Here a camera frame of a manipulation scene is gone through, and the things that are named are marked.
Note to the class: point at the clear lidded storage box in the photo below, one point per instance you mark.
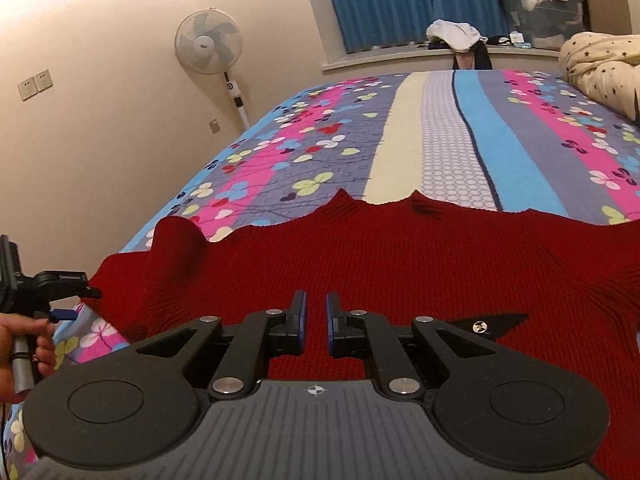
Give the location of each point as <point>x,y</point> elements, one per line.
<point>545,15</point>

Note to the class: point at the small low wall socket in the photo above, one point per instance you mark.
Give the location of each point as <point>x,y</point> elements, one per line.
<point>215,126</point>

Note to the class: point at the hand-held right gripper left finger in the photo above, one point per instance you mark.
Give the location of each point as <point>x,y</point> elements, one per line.
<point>301,318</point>

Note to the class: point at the white window sill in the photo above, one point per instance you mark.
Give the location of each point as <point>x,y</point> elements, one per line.
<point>390,57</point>

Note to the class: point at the red knit sweater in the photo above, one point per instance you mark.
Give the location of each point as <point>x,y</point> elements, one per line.
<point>400,270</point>

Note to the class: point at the black garment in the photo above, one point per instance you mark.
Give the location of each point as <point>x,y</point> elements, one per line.
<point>477,57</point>

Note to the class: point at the striped floral bedsheet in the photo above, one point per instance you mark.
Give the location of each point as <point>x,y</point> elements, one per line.
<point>390,130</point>

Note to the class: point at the white wall socket plate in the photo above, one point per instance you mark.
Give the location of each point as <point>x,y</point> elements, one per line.
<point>26,88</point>
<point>43,80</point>

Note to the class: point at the cream star print quilt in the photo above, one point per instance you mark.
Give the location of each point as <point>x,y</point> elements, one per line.
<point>605,65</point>

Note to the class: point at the white standing fan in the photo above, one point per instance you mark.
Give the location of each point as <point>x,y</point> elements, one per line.
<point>209,42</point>

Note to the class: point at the white clothes pile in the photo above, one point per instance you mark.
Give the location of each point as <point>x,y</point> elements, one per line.
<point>452,32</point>

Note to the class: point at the blue curtain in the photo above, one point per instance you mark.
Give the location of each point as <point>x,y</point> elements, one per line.
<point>400,0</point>

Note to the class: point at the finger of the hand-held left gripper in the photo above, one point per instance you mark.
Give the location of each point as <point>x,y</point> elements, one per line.
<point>64,315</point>
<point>65,280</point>

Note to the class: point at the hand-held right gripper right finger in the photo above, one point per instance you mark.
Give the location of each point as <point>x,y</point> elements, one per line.
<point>330,323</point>

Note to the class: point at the person's left hand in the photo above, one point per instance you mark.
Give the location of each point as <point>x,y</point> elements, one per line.
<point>30,330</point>

